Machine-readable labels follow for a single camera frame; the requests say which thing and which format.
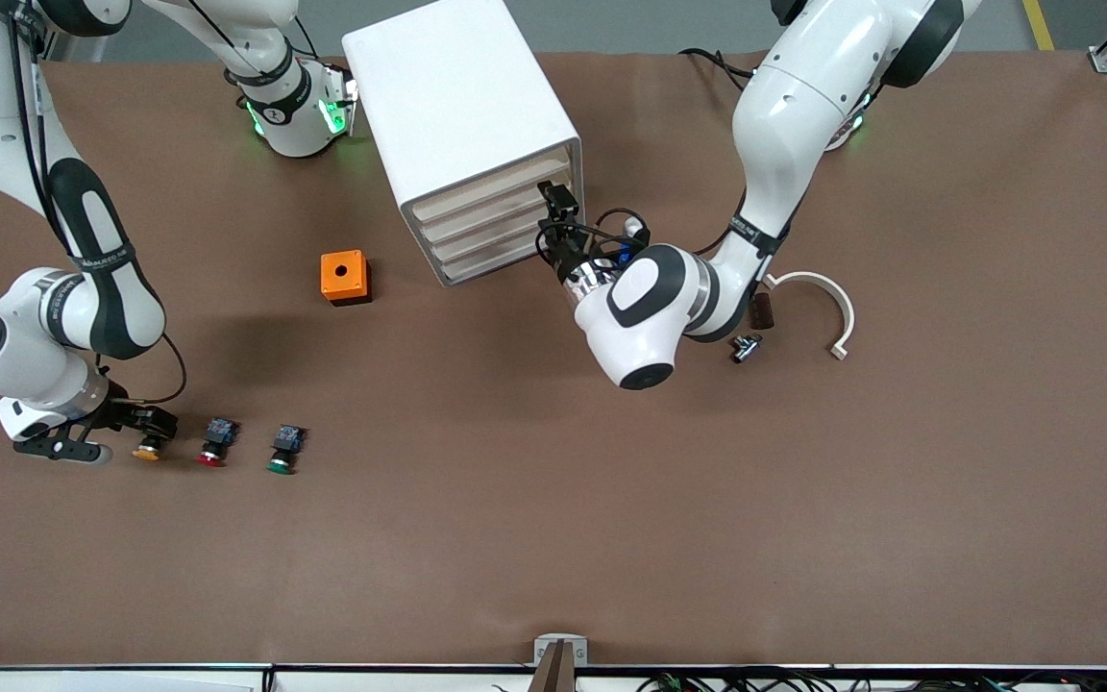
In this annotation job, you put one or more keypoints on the brown terminal block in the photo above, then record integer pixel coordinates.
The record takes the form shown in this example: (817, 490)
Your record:
(763, 315)

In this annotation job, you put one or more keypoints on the yellow push button switch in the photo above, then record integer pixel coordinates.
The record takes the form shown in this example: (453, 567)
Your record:
(148, 452)

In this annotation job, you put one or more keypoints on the brown table cover sheet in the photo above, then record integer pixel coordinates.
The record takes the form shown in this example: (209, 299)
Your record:
(553, 500)

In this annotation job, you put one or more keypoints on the red push button switch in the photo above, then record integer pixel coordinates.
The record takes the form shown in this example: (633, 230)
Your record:
(215, 444)

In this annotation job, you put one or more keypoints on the orange box with hole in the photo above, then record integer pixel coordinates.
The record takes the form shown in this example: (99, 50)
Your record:
(342, 274)

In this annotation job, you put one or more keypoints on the silver key switch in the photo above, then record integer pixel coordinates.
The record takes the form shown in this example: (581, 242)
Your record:
(746, 347)

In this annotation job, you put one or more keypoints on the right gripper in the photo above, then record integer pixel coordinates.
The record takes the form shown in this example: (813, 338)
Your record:
(132, 415)

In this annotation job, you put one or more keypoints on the white curved bracket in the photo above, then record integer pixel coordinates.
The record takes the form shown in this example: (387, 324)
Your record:
(837, 303)

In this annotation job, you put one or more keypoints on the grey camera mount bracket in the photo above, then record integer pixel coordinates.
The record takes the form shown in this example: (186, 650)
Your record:
(544, 649)

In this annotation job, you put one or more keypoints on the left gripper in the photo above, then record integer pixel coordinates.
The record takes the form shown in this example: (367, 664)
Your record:
(565, 257)

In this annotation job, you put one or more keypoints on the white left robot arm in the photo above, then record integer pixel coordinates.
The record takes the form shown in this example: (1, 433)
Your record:
(803, 106)

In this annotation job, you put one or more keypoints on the white table edge rail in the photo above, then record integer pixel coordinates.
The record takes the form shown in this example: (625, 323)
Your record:
(371, 680)

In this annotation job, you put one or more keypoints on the green push button switch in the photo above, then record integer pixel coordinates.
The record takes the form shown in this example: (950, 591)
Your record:
(282, 452)

